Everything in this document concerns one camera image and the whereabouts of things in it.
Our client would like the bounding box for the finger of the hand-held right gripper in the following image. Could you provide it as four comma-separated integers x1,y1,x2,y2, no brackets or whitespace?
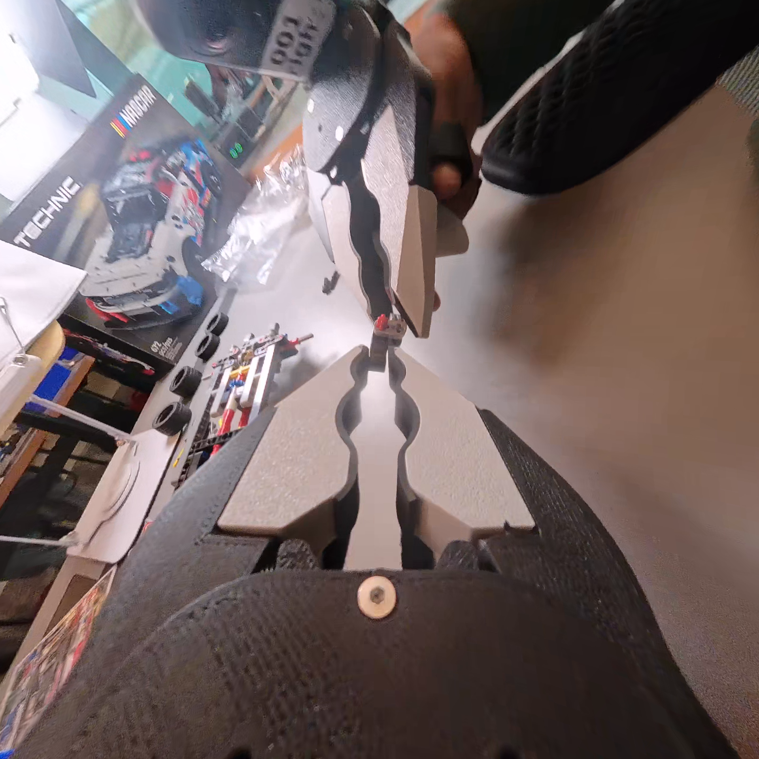
320,178,373,315
349,104,441,340

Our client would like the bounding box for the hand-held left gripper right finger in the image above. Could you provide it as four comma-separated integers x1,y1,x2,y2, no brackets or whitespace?
388,346,537,569

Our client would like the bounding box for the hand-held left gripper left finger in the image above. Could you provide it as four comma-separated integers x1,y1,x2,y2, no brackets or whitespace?
217,346,367,570

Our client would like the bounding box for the small grey red lego piece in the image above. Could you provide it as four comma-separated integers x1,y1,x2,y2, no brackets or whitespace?
369,313,409,373

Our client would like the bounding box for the person's right forearm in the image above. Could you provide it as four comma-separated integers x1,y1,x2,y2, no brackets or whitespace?
445,0,600,125

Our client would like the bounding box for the lego car chassis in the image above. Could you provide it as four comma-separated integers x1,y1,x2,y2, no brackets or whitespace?
172,322,315,490

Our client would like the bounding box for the dark lego set box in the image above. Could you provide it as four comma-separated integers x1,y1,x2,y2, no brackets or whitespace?
0,73,255,377

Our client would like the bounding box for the lego instruction booklet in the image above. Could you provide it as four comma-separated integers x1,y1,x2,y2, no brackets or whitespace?
0,563,117,757

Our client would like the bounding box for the person's right hand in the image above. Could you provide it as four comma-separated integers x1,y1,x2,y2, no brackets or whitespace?
409,12,484,198

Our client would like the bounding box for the clear plastic bag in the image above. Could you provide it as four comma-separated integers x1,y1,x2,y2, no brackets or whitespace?
200,148,310,285

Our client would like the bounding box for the black electronic device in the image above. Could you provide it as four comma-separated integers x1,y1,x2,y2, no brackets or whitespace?
225,107,264,164

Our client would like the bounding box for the black mesh office chair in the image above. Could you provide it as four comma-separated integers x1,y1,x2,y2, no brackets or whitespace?
479,0,759,198

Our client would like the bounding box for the white paper sheet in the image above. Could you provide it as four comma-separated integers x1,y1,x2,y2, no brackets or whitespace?
0,240,89,371

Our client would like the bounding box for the wooden table frame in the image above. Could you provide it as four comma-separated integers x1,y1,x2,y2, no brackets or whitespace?
0,353,97,511

